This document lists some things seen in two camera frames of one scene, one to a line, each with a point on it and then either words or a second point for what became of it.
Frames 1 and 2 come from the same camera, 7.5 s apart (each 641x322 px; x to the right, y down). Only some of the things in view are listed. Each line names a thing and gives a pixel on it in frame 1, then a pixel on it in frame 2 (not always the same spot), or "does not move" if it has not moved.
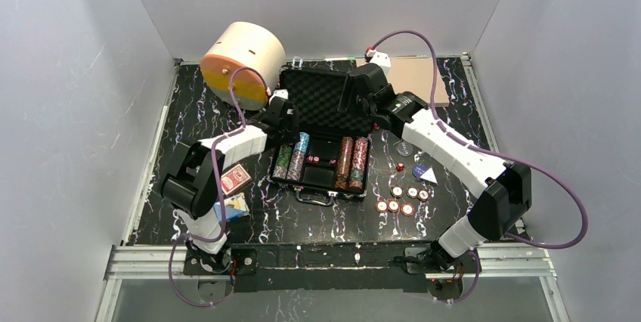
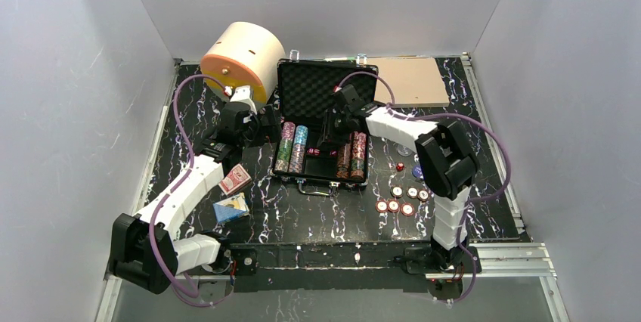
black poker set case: (321, 151) does not move
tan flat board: (415, 75) does not move
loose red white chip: (393, 205) does not move
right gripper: (351, 91) → (330, 126)
